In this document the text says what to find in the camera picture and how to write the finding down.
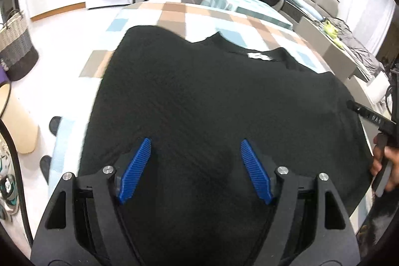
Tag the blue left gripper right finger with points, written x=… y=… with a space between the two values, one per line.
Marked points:
x=261 y=170

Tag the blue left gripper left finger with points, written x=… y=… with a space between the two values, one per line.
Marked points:
x=129 y=169

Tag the black knit sweater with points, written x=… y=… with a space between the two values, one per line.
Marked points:
x=196 y=102

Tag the right hand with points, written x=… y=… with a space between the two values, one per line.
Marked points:
x=384 y=167

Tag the grey crumpled garment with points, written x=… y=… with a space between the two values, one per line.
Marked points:
x=355 y=47

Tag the grey bedside cabinet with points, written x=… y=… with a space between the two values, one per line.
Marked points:
x=339 y=61

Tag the black slipper near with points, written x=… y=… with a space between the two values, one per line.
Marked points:
x=45 y=164

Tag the black slipper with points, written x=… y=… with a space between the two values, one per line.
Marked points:
x=54 y=124
x=45 y=164

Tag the black slipper far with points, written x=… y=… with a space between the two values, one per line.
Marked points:
x=54 y=124

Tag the yellow green toy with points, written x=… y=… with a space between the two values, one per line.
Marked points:
x=330 y=29

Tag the beige trash bin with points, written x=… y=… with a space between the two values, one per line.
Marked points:
x=23 y=130

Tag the purple bag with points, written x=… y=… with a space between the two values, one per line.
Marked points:
x=3 y=76

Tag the checkered plaid blanket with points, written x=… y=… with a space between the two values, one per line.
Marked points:
x=193 y=23

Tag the woven laundry basket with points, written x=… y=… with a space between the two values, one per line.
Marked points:
x=18 y=53

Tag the teal checkered folded blanket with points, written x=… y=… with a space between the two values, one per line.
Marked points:
x=252 y=8

